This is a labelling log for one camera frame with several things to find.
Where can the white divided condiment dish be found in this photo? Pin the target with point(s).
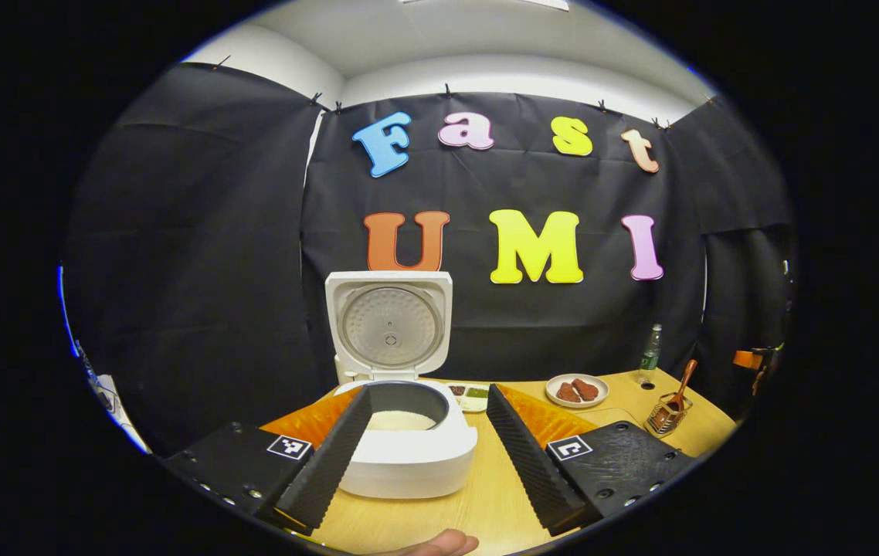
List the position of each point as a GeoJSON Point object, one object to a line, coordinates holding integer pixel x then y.
{"type": "Point", "coordinates": [474, 395]}

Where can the white rice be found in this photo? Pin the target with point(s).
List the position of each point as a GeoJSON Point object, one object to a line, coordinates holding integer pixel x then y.
{"type": "Point", "coordinates": [401, 421]}

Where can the white round plate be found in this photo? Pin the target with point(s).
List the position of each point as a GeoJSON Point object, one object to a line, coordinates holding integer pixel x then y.
{"type": "Point", "coordinates": [577, 403]}

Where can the brown meat piece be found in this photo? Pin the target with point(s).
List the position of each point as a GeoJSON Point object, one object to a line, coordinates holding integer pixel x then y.
{"type": "Point", "coordinates": [587, 388]}
{"type": "Point", "coordinates": [568, 393]}

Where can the wooden spoon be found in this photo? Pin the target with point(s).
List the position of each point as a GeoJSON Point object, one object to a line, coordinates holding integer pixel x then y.
{"type": "Point", "coordinates": [683, 382]}

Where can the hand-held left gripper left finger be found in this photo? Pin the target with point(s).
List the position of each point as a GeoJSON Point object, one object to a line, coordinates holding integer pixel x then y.
{"type": "Point", "coordinates": [327, 471]}

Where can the row of black cloth clips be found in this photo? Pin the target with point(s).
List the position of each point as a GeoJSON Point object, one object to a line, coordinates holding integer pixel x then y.
{"type": "Point", "coordinates": [447, 89]}

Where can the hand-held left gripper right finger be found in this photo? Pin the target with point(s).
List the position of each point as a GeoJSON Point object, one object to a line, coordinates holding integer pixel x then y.
{"type": "Point", "coordinates": [528, 463]}

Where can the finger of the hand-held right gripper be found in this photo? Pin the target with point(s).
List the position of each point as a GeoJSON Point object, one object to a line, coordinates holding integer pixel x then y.
{"type": "Point", "coordinates": [747, 359]}

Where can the long ceiling light panel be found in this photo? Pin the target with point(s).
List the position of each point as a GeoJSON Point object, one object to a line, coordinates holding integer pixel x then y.
{"type": "Point", "coordinates": [486, 3]}

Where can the black backdrop cloth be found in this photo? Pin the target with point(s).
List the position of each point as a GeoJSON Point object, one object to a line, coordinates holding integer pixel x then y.
{"type": "Point", "coordinates": [215, 270]}

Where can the clear plastic bottle green label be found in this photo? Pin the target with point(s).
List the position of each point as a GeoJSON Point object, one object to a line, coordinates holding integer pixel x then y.
{"type": "Point", "coordinates": [649, 359]}

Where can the white rice cooker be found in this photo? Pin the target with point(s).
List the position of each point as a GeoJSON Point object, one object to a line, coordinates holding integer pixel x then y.
{"type": "Point", "coordinates": [408, 463]}

